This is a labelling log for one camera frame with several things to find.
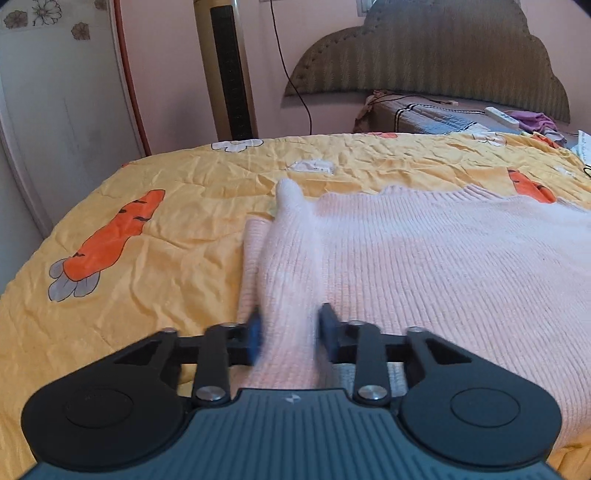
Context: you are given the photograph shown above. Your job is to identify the purple cloth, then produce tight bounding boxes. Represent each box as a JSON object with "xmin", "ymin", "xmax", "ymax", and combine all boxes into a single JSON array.
[{"xmin": 505, "ymin": 110, "xmax": 560, "ymax": 136}]

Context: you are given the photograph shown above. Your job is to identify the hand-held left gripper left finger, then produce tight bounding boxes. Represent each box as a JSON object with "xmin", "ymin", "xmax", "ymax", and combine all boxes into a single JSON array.
[{"xmin": 112, "ymin": 305, "xmax": 265, "ymax": 409}]

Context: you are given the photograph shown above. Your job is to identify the white floral wardrobe door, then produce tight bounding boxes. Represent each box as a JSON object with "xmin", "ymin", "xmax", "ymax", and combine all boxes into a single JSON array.
[{"xmin": 0, "ymin": 0, "xmax": 151, "ymax": 241}]

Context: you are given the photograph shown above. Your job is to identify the yellow carrot print blanket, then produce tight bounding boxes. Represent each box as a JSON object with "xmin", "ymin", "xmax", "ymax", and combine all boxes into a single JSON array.
[{"xmin": 0, "ymin": 131, "xmax": 591, "ymax": 480}]

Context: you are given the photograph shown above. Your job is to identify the black wall cable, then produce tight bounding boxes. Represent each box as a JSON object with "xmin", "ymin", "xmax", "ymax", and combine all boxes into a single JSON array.
[{"xmin": 269, "ymin": 0, "xmax": 313, "ymax": 136}]

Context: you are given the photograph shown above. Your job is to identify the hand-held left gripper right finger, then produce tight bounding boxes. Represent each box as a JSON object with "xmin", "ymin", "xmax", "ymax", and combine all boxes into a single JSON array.
[{"xmin": 318, "ymin": 302, "xmax": 468, "ymax": 409}]

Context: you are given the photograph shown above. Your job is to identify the grey-green padded headboard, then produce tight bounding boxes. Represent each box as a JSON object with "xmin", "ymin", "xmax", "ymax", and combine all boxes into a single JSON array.
[{"xmin": 283, "ymin": 0, "xmax": 571, "ymax": 124}]

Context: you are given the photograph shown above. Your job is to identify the cream knitted sweater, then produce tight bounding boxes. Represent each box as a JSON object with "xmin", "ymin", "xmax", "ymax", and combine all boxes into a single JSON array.
[{"xmin": 235, "ymin": 178, "xmax": 591, "ymax": 457}]

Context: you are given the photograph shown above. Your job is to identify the white remote control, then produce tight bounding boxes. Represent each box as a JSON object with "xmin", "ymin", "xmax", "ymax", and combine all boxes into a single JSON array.
[{"xmin": 484, "ymin": 106, "xmax": 521, "ymax": 128}]

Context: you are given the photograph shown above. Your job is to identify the gold tower fan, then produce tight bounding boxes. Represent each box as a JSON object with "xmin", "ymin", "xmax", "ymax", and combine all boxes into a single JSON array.
[{"xmin": 193, "ymin": 0, "xmax": 259, "ymax": 141}]

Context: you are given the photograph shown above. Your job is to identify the patterned grey pillow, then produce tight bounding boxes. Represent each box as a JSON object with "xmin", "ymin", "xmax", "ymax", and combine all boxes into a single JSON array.
[{"xmin": 353, "ymin": 91, "xmax": 522, "ymax": 136}]

